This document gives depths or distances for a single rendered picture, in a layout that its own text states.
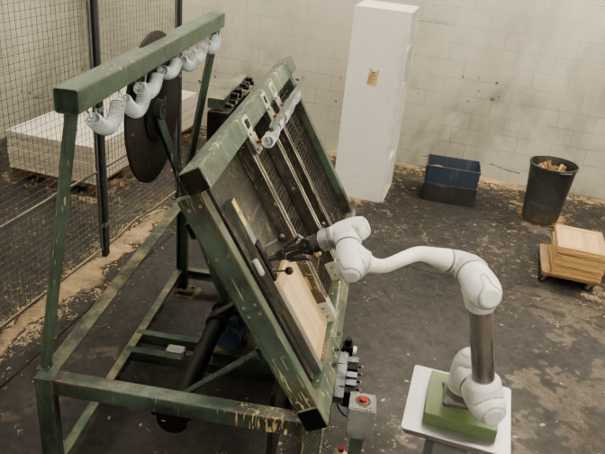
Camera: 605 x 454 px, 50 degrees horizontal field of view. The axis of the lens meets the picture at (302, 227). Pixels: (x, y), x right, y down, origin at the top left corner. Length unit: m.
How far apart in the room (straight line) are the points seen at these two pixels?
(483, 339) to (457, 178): 4.74
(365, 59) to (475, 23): 1.73
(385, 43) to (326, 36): 1.72
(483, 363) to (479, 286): 0.41
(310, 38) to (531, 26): 2.63
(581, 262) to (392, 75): 2.58
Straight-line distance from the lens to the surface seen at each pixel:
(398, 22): 6.74
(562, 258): 6.16
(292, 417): 3.06
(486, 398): 2.99
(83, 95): 2.60
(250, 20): 8.65
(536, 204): 7.45
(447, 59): 8.16
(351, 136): 7.06
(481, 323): 2.77
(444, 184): 7.45
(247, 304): 2.70
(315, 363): 3.12
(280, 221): 3.23
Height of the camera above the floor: 2.87
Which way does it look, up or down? 26 degrees down
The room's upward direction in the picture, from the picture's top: 6 degrees clockwise
